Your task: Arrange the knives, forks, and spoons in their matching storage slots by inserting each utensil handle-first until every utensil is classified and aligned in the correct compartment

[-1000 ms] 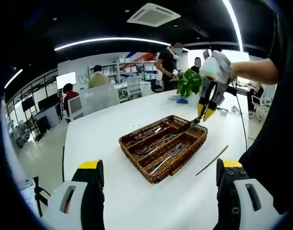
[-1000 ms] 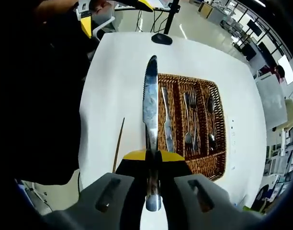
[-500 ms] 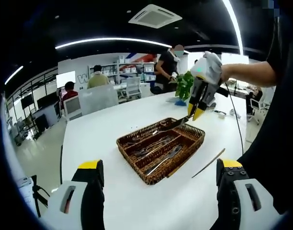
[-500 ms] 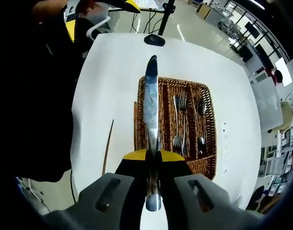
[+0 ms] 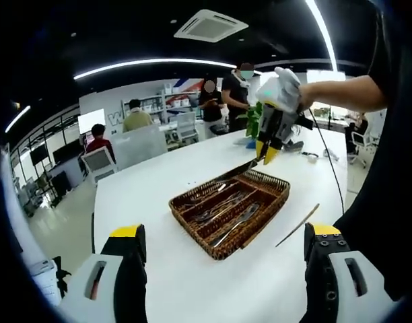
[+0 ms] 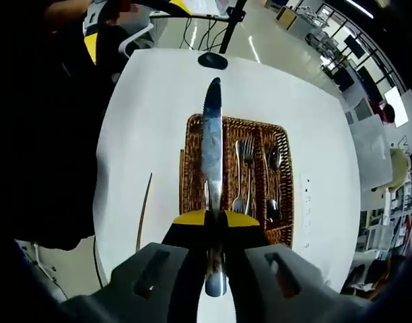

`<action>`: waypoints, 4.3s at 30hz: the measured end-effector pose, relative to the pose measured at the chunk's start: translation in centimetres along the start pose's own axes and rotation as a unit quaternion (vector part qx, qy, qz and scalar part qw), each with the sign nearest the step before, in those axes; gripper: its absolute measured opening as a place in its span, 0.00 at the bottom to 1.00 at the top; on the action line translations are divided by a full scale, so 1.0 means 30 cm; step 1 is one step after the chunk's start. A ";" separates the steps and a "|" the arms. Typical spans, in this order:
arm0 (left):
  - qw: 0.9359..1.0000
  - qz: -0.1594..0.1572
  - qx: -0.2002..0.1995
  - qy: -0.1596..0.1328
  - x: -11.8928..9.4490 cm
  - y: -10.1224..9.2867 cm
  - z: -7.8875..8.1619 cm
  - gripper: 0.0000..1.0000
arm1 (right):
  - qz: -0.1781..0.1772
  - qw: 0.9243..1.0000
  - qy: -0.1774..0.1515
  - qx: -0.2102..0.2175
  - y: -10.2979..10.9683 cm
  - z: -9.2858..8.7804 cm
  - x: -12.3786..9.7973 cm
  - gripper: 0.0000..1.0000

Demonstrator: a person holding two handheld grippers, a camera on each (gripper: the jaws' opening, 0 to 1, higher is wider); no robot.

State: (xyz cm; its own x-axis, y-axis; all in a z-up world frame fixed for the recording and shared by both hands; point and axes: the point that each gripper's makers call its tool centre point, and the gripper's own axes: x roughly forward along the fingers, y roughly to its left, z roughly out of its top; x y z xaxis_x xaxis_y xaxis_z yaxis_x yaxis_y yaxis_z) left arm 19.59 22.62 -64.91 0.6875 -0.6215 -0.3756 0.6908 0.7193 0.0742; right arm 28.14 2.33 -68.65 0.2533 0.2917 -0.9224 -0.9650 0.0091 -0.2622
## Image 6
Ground white storage shelf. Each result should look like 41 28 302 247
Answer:
360 188 412 260

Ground white side desk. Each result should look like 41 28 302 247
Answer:
148 0 234 20

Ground white partition panel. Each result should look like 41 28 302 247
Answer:
349 113 394 193

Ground black stand with round base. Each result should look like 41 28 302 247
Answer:
197 0 249 71

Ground steel spoon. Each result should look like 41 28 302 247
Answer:
267 145 283 203
262 147 280 223

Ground thin wooden stick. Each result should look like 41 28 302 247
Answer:
135 172 153 252

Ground person's black shirt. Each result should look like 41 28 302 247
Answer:
10 20 136 252

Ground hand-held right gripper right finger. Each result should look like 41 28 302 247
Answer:
218 209 329 323

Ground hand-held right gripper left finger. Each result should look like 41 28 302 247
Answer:
106 208 214 323

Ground steel fork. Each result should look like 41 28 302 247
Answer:
231 139 245 214
241 135 256 216

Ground bright white screen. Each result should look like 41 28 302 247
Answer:
383 85 409 129

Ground black desk monitor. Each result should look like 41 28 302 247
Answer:
356 65 384 102

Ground brown wicker storage tray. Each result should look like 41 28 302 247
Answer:
178 113 296 250

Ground wooden-sided cabinet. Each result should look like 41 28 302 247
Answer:
275 4 307 32

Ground black television on stand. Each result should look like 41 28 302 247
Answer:
343 34 366 59

